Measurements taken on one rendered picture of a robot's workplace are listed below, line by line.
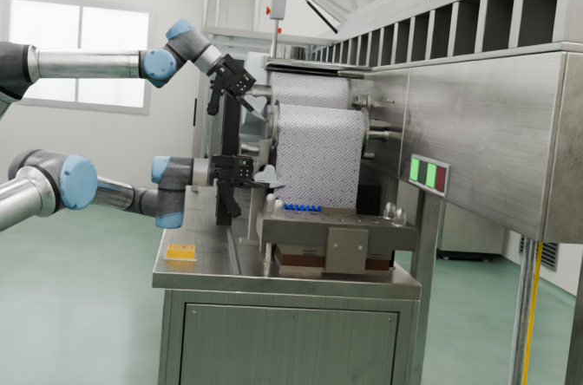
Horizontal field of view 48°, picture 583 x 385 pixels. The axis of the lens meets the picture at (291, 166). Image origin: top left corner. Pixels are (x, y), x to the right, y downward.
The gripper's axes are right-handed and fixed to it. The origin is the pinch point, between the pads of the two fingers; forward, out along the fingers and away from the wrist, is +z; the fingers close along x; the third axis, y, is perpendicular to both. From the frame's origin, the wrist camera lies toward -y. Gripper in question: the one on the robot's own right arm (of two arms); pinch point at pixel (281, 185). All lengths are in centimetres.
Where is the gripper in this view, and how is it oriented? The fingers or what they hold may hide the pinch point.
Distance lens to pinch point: 182.6
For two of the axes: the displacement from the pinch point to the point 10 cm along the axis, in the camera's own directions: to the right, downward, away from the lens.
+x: -1.3, -1.1, 9.8
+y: 0.9, -9.9, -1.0
